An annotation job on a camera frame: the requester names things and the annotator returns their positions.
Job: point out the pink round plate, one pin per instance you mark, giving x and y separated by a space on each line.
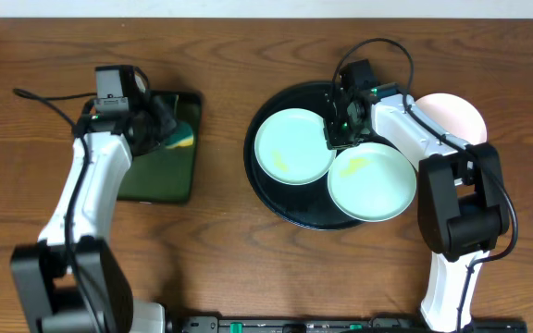
456 115

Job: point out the mint green plate with stain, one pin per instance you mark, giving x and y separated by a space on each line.
371 182

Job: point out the round black serving tray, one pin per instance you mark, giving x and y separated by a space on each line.
309 205

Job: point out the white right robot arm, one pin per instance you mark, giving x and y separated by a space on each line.
463 207

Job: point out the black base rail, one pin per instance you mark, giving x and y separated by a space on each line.
378 323

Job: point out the black rectangular tray with water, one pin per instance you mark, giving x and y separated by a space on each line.
165 175

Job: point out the green and yellow sponge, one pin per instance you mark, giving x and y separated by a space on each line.
183 136

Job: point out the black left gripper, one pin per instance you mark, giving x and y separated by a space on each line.
163 118

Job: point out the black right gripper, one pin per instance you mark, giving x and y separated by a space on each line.
336 124

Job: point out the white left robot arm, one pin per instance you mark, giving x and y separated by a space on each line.
69 280

